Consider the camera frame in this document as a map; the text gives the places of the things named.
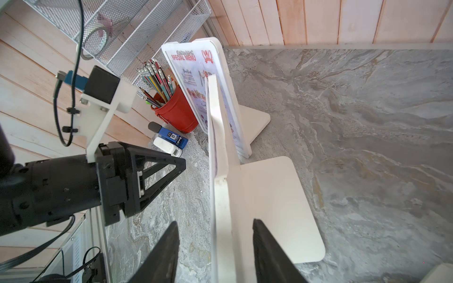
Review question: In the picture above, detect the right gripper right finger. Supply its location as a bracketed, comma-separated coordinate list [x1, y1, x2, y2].
[252, 219, 308, 283]

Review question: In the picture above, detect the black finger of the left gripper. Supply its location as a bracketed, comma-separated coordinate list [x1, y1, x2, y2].
[123, 145, 186, 217]

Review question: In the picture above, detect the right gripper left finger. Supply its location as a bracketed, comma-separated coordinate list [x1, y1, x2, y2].
[129, 221, 180, 283]

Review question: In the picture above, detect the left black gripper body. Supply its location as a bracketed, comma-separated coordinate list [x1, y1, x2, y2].
[1, 142, 142, 235]

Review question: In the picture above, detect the pink new menu sheet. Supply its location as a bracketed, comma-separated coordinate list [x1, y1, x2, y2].
[162, 47, 251, 158]

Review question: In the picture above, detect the blue white stapler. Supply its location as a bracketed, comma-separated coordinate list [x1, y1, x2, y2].
[148, 122, 188, 158]

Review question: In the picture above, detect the red pencil cup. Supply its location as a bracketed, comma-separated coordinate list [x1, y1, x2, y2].
[137, 59, 198, 133]

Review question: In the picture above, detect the white plastic tray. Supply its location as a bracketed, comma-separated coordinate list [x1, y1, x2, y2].
[421, 263, 453, 283]

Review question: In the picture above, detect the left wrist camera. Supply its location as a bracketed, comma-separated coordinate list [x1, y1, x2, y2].
[53, 66, 139, 163]

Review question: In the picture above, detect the white wire wall shelf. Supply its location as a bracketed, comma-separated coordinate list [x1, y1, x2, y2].
[27, 1, 212, 87]

